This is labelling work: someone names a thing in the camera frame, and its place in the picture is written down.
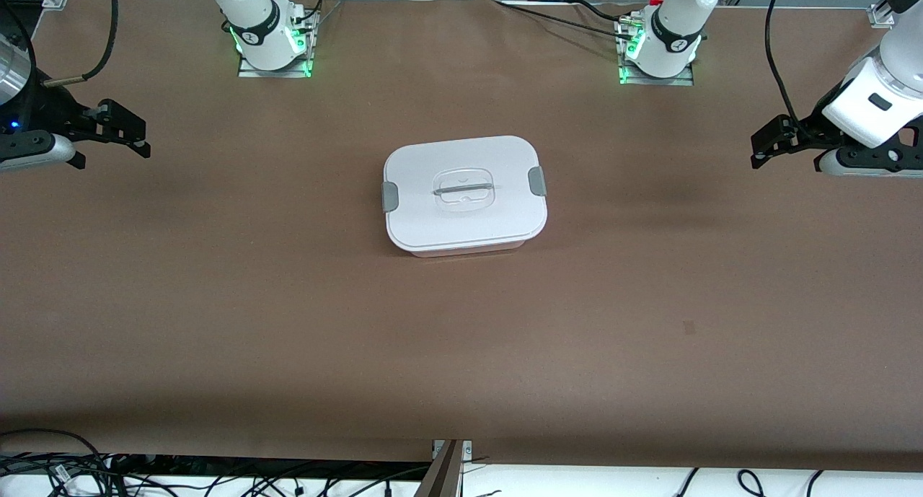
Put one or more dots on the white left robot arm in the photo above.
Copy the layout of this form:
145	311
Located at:
674	39

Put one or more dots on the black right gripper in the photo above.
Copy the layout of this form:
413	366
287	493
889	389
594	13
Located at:
52	113

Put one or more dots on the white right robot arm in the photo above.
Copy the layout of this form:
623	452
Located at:
252	24

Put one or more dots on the white plastic box lid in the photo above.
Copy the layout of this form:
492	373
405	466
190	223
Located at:
433	223

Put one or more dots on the grey lid latch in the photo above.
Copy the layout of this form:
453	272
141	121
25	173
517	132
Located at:
537	181
389	197

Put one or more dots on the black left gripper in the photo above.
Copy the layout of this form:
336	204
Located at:
809	130

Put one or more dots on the small metal bracket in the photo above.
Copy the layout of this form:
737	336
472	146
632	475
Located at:
466	450

